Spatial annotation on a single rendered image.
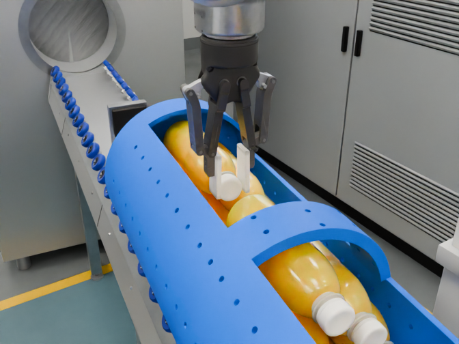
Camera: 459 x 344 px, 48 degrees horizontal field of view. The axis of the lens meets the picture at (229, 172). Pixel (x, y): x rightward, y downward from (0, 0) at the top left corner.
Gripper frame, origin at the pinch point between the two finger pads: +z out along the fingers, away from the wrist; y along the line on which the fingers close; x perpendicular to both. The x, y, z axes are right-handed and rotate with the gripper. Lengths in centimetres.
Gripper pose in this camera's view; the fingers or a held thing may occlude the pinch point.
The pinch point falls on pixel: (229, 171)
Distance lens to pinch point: 76.3
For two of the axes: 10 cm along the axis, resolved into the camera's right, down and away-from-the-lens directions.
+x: 4.0, 4.4, -8.0
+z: 0.0, 8.8, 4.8
